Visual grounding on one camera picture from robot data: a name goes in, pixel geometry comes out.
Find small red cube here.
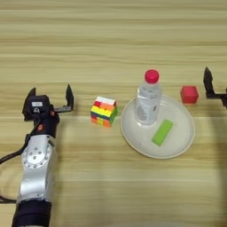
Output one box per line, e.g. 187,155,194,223
180,85,200,105

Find multicolour puzzle cube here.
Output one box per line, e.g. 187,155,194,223
90,96,119,129

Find round white plate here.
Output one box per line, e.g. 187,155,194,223
119,94,196,160

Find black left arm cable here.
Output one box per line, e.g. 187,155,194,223
0,118,43,205

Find green rectangular block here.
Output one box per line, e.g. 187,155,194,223
151,118,175,147

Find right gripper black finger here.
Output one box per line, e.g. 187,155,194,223
203,67,227,100

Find clear bottle with red cap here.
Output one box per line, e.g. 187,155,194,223
135,68,163,128

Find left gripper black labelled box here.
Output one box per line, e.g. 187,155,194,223
22,95,54,121

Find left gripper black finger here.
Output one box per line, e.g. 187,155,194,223
52,83,74,114
26,87,37,99

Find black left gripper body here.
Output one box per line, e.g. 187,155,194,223
29,113,60,138

